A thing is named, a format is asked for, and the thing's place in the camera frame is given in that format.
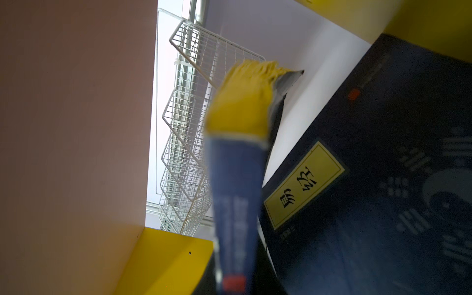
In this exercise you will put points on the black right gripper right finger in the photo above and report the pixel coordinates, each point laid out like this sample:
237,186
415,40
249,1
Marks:
265,281

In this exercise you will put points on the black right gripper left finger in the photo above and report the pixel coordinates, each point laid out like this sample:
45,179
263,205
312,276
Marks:
208,284

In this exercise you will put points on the navy book bottom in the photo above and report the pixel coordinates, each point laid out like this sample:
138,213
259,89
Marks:
376,196

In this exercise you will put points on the navy book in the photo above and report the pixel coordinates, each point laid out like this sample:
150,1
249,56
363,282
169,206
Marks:
376,196
237,130

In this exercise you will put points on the yellow wooden bookshelf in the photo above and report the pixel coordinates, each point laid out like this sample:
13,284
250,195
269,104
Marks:
83,88

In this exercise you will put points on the white wire rack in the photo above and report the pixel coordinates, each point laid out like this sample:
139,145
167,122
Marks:
203,60

